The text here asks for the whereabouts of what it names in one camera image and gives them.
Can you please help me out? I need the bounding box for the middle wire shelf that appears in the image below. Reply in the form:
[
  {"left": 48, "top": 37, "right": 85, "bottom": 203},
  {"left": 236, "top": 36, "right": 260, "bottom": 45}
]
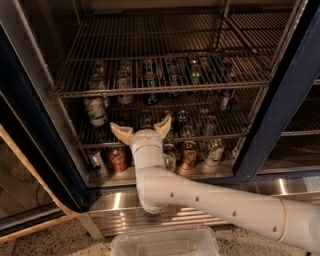
[{"left": 78, "top": 88, "right": 259, "bottom": 149}]

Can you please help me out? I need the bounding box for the green can lower shelf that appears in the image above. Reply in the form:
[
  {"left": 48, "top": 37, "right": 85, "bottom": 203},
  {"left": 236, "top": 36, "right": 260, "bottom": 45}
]
[{"left": 176, "top": 110, "right": 195, "bottom": 138}]

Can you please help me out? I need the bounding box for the white green can middle shelf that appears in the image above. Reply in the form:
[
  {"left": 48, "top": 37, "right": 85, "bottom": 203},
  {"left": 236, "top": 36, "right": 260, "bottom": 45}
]
[{"left": 83, "top": 74, "right": 107, "bottom": 127}]

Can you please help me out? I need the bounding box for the silver blue can bottom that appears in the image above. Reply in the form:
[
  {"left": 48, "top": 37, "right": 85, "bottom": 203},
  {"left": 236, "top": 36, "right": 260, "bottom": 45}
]
[{"left": 87, "top": 148, "right": 107, "bottom": 176}]

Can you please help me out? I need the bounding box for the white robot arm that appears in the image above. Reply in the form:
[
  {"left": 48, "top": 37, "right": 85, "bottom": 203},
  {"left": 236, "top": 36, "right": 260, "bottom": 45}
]
[{"left": 110, "top": 116, "right": 320, "bottom": 254}]

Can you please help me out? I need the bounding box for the clear plastic bin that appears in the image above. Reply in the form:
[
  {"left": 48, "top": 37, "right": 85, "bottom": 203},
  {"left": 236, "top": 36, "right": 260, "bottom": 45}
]
[{"left": 111, "top": 226, "right": 220, "bottom": 256}]

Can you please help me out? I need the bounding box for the silver can lower shelf right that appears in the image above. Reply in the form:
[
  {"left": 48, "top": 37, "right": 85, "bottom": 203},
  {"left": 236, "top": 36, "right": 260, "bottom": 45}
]
[{"left": 200, "top": 107, "right": 218, "bottom": 136}]

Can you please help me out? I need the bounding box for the stainless steel fridge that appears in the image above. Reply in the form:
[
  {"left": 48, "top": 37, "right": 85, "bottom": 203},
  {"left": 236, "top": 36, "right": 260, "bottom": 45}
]
[{"left": 0, "top": 0, "right": 320, "bottom": 240}]

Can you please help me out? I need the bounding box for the wire shelf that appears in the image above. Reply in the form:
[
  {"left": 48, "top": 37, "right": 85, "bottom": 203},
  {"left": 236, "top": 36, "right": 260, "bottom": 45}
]
[
  {"left": 78, "top": 88, "right": 259, "bottom": 149},
  {"left": 53, "top": 9, "right": 290, "bottom": 98}
]

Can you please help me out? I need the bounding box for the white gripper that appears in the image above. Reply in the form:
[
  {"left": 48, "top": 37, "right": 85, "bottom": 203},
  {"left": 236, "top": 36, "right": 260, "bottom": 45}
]
[{"left": 110, "top": 114, "right": 171, "bottom": 150}]

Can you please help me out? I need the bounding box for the open glass fridge door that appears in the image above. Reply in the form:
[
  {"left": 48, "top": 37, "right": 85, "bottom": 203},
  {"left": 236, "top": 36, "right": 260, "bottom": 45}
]
[{"left": 0, "top": 96, "right": 78, "bottom": 243}]

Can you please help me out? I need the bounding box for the blue can middle shelf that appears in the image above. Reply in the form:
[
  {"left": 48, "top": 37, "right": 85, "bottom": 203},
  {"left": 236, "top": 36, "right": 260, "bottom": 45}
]
[{"left": 167, "top": 60, "right": 180, "bottom": 98}]

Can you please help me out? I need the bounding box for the top wire shelf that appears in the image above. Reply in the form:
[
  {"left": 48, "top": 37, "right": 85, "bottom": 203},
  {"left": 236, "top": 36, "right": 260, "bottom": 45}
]
[{"left": 53, "top": 9, "right": 290, "bottom": 98}]

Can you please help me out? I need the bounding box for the white can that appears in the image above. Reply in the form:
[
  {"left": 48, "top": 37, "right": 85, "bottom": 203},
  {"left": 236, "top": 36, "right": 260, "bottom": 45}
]
[
  {"left": 163, "top": 143, "right": 177, "bottom": 172},
  {"left": 205, "top": 138, "right": 225, "bottom": 166}
]

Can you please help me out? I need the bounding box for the blue pepsi can right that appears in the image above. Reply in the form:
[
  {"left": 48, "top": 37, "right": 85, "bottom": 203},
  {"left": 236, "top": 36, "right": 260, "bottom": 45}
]
[{"left": 219, "top": 63, "right": 235, "bottom": 111}]

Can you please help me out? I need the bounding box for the orange can bottom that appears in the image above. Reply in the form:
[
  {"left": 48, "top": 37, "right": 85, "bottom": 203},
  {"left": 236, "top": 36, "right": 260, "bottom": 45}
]
[{"left": 181, "top": 140, "right": 197, "bottom": 170}]

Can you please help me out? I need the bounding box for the white can bottom right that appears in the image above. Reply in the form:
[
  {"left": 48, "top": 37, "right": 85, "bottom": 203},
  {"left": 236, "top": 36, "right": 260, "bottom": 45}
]
[{"left": 205, "top": 138, "right": 225, "bottom": 166}]

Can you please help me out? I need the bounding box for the red cola can bottom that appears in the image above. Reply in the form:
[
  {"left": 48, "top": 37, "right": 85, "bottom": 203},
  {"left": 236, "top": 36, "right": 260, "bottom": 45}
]
[{"left": 108, "top": 146, "right": 129, "bottom": 173}]

